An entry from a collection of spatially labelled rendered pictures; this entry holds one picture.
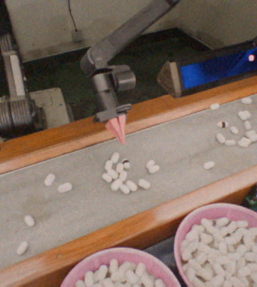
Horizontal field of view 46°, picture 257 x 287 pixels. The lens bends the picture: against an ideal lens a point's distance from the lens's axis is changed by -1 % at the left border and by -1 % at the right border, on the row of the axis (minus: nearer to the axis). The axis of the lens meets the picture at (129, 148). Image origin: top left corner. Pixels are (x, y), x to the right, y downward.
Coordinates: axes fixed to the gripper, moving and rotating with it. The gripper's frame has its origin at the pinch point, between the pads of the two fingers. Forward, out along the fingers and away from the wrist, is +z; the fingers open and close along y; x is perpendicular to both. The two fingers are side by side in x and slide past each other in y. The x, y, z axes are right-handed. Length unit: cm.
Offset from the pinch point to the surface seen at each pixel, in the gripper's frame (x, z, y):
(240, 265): -16.8, 37.6, 10.7
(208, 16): 137, -98, 161
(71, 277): -10.8, 25.3, -25.0
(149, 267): -11.8, 30.2, -8.3
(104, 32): 175, -122, 77
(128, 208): -1.8, 17.3, -5.4
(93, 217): -0.9, 16.1, -14.7
